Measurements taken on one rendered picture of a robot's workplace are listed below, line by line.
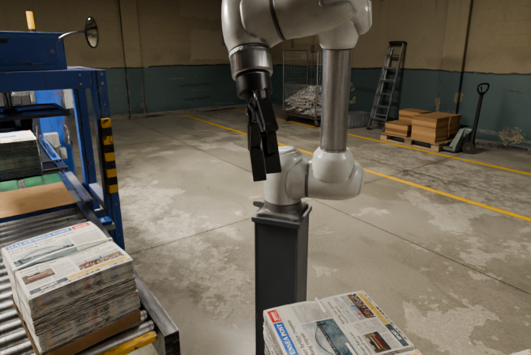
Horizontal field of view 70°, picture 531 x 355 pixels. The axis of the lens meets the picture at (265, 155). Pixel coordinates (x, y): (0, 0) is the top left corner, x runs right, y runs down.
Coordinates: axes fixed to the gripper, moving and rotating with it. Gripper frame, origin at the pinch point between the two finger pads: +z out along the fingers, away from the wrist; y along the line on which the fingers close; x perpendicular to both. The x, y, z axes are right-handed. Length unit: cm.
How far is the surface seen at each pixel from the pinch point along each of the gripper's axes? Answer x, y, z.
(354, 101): -406, 741, -227
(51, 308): 54, 41, 26
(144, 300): 34, 71, 33
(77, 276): 48, 44, 19
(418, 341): -109, 140, 95
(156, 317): 30, 61, 37
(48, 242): 62, 66, 8
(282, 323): -9, 46, 43
